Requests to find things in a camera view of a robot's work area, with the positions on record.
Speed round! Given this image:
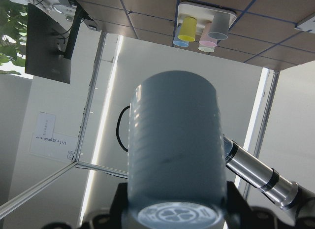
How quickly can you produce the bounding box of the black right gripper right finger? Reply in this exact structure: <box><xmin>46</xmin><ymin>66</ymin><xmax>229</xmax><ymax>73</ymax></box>
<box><xmin>224</xmin><ymin>181</ymin><xmax>278</xmax><ymax>229</ymax></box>

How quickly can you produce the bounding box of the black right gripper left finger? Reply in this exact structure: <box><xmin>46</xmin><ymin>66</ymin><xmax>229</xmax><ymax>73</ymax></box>
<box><xmin>81</xmin><ymin>183</ymin><xmax>128</xmax><ymax>229</ymax></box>

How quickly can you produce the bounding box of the light blue plastic cup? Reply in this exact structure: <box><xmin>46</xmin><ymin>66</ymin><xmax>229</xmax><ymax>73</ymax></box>
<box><xmin>127</xmin><ymin>71</ymin><xmax>227</xmax><ymax>229</ymax></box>

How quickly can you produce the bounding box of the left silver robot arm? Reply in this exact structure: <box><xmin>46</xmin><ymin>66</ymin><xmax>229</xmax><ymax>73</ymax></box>
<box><xmin>223</xmin><ymin>136</ymin><xmax>315</xmax><ymax>229</ymax></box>

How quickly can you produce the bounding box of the cream white plastic cup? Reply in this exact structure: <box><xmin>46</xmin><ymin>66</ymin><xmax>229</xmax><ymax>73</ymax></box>
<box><xmin>198</xmin><ymin>44</ymin><xmax>215</xmax><ymax>53</ymax></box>

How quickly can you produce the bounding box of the pink plastic cup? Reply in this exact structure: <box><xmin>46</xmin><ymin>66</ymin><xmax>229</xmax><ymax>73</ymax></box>
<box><xmin>199</xmin><ymin>23</ymin><xmax>218</xmax><ymax>47</ymax></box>

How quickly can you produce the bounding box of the blue plastic cup on tray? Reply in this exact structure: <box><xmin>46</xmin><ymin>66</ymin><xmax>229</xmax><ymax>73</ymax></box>
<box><xmin>173</xmin><ymin>29</ymin><xmax>189</xmax><ymax>47</ymax></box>

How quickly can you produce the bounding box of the grey plastic cup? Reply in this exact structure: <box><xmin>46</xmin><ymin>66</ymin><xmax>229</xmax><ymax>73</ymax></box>
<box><xmin>208</xmin><ymin>12</ymin><xmax>229</xmax><ymax>40</ymax></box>

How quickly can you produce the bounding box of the yellow plastic cup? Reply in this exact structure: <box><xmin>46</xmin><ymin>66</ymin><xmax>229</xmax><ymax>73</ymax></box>
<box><xmin>177</xmin><ymin>17</ymin><xmax>197</xmax><ymax>42</ymax></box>

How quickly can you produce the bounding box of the black computer monitor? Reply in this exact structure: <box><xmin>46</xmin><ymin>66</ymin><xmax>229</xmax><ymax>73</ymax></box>
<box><xmin>25</xmin><ymin>3</ymin><xmax>83</xmax><ymax>84</ymax></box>

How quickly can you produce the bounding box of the beige plastic tray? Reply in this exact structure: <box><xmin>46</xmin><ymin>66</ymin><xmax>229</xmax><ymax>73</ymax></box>
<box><xmin>176</xmin><ymin>1</ymin><xmax>237</xmax><ymax>35</ymax></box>

